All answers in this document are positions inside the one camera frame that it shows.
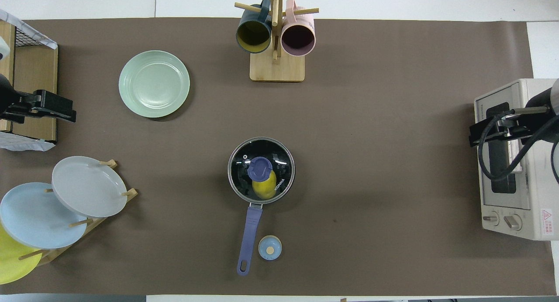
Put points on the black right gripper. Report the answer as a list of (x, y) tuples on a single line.
[(502, 129)]

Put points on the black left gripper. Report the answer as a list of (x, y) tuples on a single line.
[(54, 103)]

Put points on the glass lid with blue knob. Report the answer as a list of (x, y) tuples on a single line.
[(244, 162)]

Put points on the yellow lemon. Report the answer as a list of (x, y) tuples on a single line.
[(264, 189)]

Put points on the grey plate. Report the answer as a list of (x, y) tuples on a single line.
[(89, 186)]

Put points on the mint green plate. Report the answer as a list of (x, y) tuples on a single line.
[(154, 84)]

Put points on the light blue plate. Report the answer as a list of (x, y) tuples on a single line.
[(35, 217)]

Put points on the wooden plate rack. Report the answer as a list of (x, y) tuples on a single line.
[(56, 249)]

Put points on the yellow plate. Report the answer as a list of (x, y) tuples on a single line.
[(11, 262)]

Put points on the wooden shelf boards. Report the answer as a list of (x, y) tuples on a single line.
[(37, 70)]

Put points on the white crumpled paper sheet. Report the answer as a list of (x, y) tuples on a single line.
[(22, 26), (22, 142)]

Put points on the beige toaster oven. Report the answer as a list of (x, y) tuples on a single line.
[(530, 197)]

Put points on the brown table mat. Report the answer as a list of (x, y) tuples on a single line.
[(371, 162)]

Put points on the dark teal mug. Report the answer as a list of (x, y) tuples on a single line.
[(253, 33)]

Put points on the pink mug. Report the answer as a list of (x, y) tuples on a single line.
[(298, 39)]

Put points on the wooden mug tree rack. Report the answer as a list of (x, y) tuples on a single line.
[(277, 68)]

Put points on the dark blue saucepan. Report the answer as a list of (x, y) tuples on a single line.
[(250, 241)]

